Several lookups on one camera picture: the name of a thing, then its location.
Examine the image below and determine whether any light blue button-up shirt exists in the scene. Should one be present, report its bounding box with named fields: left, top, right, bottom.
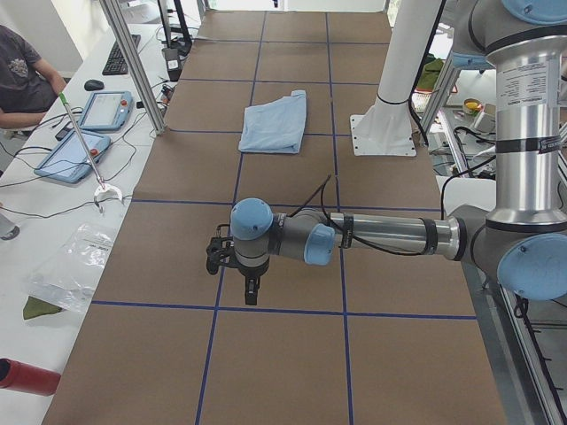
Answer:
left=238, top=89, right=307, bottom=154

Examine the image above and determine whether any aluminium frame post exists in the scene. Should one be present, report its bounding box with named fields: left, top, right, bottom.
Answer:
left=100, top=0, right=166, bottom=135

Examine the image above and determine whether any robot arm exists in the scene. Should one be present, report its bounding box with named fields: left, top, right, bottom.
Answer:
left=227, top=1, right=566, bottom=305

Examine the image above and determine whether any near blue teach pendant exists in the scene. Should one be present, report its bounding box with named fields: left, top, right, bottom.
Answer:
left=34, top=130, right=111, bottom=183

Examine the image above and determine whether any reacher grabber stick tool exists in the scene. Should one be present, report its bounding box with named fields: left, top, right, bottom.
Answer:
left=58, top=92, right=123, bottom=214

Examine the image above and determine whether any seated person in grey shirt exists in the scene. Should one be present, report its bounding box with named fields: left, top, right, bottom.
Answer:
left=1, top=26, right=66, bottom=129

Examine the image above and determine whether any green cloth piece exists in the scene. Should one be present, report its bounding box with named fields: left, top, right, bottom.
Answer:
left=22, top=296, right=62, bottom=321

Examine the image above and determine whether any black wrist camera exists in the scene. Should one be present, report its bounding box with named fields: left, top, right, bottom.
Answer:
left=206, top=223, right=238, bottom=275

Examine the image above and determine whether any black computer keyboard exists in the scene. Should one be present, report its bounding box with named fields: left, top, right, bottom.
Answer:
left=102, top=42, right=128, bottom=76

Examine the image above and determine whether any red cylindrical bottle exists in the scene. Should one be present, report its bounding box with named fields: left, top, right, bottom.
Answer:
left=1, top=359, right=61, bottom=396

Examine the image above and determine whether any clear plastic bag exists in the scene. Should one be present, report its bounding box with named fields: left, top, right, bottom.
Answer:
left=24, top=223, right=118, bottom=313

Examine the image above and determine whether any white camera mast pedestal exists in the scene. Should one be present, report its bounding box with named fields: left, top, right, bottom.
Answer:
left=350, top=0, right=445, bottom=157

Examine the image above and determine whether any black monitor stand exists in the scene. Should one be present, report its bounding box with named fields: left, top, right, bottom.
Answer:
left=157, top=0, right=195, bottom=49

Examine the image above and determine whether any blue teach pendant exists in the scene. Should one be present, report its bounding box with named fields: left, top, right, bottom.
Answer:
left=79, top=91, right=133, bottom=132
left=34, top=130, right=111, bottom=183

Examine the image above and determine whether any black computer mouse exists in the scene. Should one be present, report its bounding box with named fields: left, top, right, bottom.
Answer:
left=84, top=79, right=105, bottom=91

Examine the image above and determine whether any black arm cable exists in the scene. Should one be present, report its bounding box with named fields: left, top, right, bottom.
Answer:
left=287, top=157, right=497, bottom=257

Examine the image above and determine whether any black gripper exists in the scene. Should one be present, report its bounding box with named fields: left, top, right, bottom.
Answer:
left=237, top=260, right=269, bottom=305

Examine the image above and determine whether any far blue teach pendant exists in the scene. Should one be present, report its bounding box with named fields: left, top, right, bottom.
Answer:
left=79, top=91, right=133, bottom=132

